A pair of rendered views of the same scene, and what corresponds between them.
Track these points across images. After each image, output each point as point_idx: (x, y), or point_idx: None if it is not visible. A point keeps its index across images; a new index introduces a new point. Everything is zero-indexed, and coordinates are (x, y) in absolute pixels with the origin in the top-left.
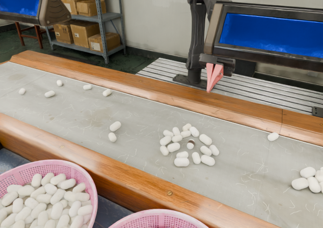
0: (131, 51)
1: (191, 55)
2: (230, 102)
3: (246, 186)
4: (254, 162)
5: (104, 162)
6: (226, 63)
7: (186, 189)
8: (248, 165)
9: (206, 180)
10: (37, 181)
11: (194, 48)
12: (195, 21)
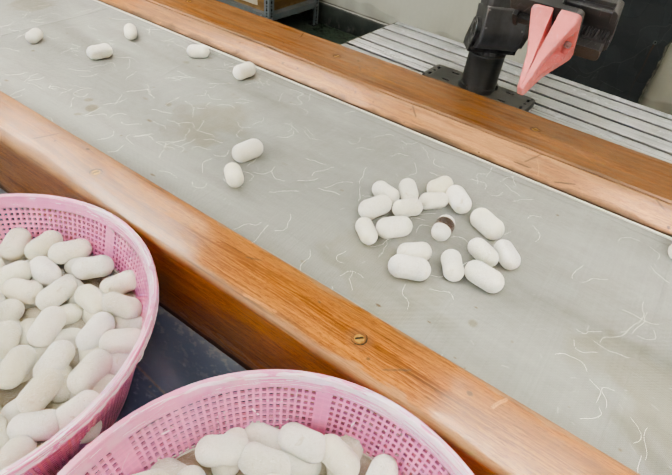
0: (332, 19)
1: (484, 9)
2: (573, 144)
3: (585, 366)
4: (620, 306)
5: (195, 229)
6: (594, 10)
7: (409, 337)
8: (600, 312)
9: (472, 328)
10: (14, 244)
11: None
12: None
